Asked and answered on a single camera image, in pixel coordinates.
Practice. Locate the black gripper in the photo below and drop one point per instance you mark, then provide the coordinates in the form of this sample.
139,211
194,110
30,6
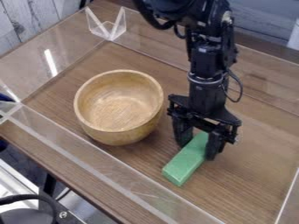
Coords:
202,110

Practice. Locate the green rectangular block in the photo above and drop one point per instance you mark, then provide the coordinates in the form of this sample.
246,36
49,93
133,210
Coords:
188,160

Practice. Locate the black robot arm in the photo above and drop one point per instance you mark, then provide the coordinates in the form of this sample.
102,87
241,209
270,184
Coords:
204,23

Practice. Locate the brown wooden bowl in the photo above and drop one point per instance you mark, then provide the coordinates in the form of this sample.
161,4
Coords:
118,106

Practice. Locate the clear acrylic tray walls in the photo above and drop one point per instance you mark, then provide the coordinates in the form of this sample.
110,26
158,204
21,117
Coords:
248,187

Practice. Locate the blue object at edge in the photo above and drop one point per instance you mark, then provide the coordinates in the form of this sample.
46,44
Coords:
6,98

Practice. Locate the clear acrylic corner bracket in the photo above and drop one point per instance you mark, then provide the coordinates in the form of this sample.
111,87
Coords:
107,30

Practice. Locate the black metal table frame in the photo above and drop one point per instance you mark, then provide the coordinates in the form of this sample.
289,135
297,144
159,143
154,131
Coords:
61,215

